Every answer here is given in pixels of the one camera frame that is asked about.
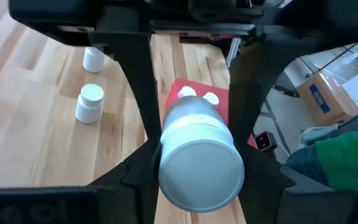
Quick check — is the red plastic basket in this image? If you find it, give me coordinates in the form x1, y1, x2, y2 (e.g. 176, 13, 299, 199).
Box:
165, 77, 257, 149

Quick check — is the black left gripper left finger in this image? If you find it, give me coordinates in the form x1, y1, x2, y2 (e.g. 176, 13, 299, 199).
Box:
0, 32, 163, 224

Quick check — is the person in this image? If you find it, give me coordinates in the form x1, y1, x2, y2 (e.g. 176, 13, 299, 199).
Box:
286, 124, 358, 192

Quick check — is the cardboard box blue label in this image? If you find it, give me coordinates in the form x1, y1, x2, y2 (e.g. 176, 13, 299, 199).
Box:
296, 70, 358, 127

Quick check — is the silver frame bracket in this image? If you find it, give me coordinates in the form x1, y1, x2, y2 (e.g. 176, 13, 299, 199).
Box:
226, 37, 241, 68

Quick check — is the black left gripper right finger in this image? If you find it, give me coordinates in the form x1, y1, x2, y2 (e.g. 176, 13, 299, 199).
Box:
228, 34, 358, 224

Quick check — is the black power socket block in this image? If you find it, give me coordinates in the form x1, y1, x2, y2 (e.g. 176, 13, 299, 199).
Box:
254, 131, 277, 152

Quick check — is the white pill bottle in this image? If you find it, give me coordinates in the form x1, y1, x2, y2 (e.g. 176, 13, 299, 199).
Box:
158, 95, 246, 214
75, 83, 105, 124
82, 46, 106, 74

